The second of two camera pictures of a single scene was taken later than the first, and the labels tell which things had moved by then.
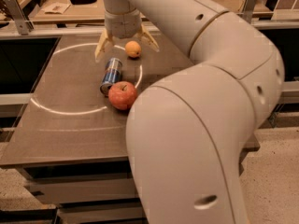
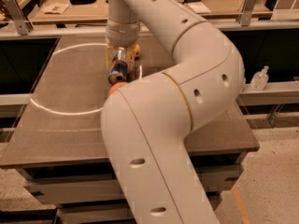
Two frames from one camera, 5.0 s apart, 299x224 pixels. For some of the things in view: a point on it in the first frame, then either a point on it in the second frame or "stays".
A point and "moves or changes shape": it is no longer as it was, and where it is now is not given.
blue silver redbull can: (112, 75) moves or changes shape
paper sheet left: (57, 7) stays
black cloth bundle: (80, 1) stays
